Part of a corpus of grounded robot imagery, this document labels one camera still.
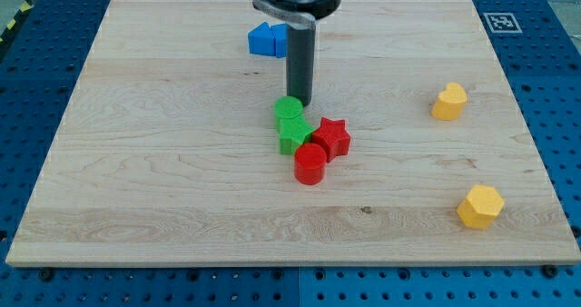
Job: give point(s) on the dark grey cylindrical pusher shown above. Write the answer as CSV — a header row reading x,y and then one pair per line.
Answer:
x,y
299,62

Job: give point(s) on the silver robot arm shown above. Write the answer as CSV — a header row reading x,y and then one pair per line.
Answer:
x,y
301,17

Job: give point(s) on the blue cube block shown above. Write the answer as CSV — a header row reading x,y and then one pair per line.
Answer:
x,y
279,32

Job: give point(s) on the yellow hexagon block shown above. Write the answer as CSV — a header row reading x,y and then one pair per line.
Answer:
x,y
480,207

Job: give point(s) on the blue triangular block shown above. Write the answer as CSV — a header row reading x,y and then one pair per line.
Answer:
x,y
261,40

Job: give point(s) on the green cylinder block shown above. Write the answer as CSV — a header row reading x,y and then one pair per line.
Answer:
x,y
286,107

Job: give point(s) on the green star block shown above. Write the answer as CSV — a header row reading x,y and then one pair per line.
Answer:
x,y
293,132

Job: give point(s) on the red star block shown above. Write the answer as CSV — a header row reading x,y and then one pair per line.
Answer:
x,y
333,137

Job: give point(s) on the red cylinder block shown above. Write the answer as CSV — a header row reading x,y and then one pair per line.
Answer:
x,y
310,163

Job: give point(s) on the wooden board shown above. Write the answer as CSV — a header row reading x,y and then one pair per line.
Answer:
x,y
167,153

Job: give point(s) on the yellow heart block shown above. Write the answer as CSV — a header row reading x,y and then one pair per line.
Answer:
x,y
450,102

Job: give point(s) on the white fiducial marker tag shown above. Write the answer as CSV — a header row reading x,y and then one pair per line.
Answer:
x,y
502,23

